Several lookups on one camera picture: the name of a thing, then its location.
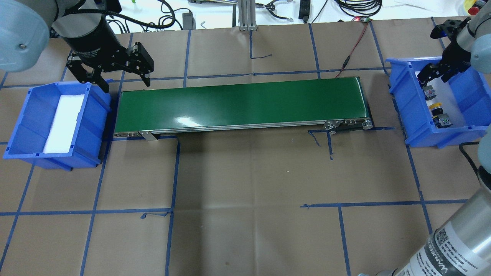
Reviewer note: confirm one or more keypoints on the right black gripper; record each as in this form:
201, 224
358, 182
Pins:
452, 58

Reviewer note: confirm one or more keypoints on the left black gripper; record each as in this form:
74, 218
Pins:
93, 42

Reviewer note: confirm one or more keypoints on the red mushroom push button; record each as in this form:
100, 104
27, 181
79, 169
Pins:
429, 92

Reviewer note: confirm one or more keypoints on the yellow mushroom push button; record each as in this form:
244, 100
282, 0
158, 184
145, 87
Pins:
440, 118

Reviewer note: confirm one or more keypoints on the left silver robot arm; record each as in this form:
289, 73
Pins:
25, 27

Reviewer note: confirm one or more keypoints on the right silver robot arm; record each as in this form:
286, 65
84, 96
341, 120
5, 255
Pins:
461, 246

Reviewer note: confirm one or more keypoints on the right blue plastic bin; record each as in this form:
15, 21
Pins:
472, 95

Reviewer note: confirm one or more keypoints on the blue plastic bin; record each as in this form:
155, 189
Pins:
472, 95
34, 123

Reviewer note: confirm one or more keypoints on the left blue plastic bin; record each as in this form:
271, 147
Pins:
34, 123

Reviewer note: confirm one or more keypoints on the white foam pad left bin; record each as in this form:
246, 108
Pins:
64, 124

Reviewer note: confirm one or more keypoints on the black power adapter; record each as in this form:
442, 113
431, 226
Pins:
188, 21

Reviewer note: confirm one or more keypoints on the green conveyor belt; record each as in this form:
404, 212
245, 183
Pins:
338, 104

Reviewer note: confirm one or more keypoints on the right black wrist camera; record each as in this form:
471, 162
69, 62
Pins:
450, 29

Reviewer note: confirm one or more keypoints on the aluminium frame post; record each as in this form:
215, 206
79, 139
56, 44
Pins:
247, 15

